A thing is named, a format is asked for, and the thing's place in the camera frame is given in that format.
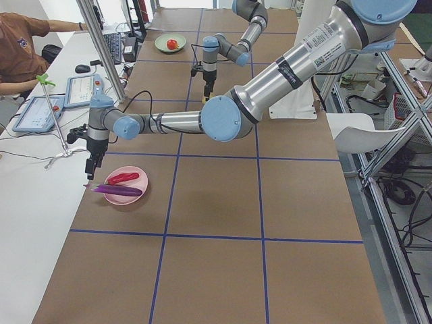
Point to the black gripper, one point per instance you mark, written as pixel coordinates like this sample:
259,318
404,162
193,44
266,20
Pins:
208,77
96,146

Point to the purple eggplant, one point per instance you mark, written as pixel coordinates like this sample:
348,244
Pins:
114,190

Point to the red chili pepper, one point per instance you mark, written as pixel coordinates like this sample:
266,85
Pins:
123,177

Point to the red apple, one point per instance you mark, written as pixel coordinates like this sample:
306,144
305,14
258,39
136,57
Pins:
172,44

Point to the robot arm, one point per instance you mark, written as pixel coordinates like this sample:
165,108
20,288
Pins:
352,27
218,45

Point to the metal stand with green clip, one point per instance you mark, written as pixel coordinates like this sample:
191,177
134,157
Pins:
67,152

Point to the pink plate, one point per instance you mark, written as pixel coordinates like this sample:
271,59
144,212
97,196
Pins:
140,183

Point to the green plate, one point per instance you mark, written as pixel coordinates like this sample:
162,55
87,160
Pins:
160,42

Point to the left teach pendant tablet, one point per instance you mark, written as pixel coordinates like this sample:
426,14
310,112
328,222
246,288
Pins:
36,117

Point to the teach pendant tablet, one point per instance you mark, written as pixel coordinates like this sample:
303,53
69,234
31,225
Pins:
80,90
36,117

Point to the right teach pendant tablet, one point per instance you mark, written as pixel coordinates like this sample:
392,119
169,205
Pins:
80,90

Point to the black power adapter box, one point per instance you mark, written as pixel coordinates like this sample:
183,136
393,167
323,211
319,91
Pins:
129,49

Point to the black computer mouse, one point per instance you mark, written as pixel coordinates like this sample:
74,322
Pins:
81,69

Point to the black keyboard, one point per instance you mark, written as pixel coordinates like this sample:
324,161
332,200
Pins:
114,45

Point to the seated person in brown shirt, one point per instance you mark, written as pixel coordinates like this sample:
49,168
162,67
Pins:
20,64

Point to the brown paper table mat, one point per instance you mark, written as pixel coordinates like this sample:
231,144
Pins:
258,230

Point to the white plastic chair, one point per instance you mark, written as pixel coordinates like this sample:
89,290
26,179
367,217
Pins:
356,133

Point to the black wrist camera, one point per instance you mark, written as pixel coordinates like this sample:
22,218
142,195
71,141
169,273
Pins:
196,68
77,133

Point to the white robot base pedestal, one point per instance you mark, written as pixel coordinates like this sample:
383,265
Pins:
299,103

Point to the aluminium frame post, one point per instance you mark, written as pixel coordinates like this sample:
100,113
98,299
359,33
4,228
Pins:
98,40

